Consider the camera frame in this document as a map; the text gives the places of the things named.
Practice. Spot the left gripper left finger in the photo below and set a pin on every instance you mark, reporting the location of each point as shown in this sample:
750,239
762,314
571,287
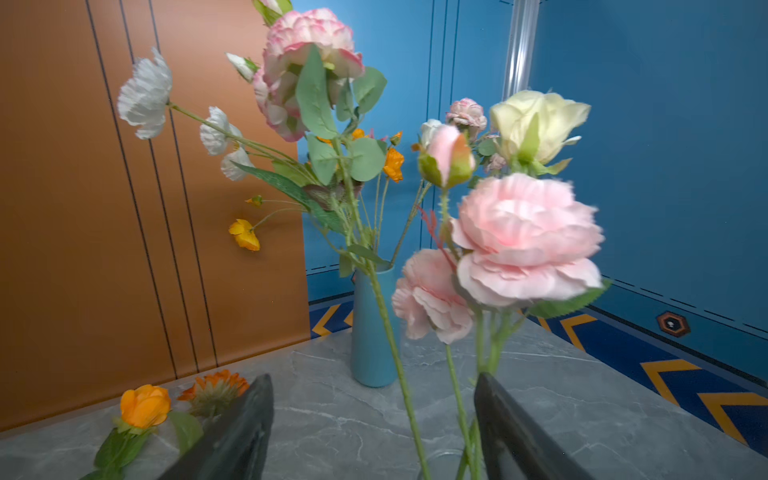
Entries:
236,445

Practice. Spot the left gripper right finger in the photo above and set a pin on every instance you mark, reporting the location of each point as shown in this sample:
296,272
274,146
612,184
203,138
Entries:
514,445

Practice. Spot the teal cylindrical vase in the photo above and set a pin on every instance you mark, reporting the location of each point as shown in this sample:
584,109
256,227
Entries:
372,363

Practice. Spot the pink rose bud stem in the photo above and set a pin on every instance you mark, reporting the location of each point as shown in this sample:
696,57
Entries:
517,242

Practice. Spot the orange poppy flower stem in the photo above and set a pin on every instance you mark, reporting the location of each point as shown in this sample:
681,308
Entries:
343,187

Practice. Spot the cream flower stem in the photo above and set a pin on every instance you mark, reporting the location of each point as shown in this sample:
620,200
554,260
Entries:
533,128

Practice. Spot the white rose flower stem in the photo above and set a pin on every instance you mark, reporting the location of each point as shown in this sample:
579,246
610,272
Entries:
427,131

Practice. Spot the large pink peony stem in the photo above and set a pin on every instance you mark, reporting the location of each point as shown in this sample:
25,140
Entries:
313,82

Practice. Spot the clear glass cylinder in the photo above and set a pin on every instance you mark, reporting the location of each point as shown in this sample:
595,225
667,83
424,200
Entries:
448,464

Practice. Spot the pink rose flower stem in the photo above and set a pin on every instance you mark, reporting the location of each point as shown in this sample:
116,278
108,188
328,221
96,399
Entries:
469,117

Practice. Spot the orange gerbera flower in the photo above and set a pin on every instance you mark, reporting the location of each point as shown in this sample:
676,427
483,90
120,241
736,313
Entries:
212,394

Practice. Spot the orange ranunculus flower stem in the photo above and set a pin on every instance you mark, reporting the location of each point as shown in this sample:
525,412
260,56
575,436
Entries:
142,410

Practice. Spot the right aluminium corner post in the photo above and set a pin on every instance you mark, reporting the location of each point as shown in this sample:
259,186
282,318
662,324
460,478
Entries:
521,43

